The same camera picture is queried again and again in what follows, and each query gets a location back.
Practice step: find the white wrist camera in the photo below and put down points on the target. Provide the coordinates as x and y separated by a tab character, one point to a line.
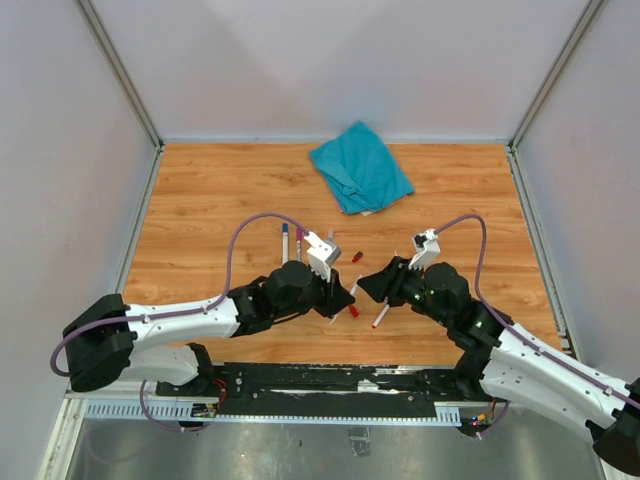
426	249
321	255

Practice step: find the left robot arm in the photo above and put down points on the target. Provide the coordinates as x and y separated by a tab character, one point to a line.
113	341

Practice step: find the blue white marker pen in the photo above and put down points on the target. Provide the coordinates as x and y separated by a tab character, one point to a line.
285	243

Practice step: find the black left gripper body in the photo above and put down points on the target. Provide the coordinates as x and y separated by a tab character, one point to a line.
317	296

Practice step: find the white red pen diagonal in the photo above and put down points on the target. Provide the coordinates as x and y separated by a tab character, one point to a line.
381	315

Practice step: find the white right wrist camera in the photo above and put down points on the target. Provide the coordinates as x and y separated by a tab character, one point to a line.
426	249

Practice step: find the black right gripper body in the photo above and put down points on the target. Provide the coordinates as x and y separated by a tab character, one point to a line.
410	287

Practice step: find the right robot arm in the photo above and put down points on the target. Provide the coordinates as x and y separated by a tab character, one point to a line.
504	360

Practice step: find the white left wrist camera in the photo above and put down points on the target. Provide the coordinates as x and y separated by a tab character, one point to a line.
321	255

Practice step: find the teal folded cloth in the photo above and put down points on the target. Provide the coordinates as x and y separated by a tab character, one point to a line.
360	171

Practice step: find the purple white marker pen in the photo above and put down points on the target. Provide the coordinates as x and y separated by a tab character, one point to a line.
299	239

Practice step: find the white red pen horizontal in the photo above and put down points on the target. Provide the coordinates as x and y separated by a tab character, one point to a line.
355	286

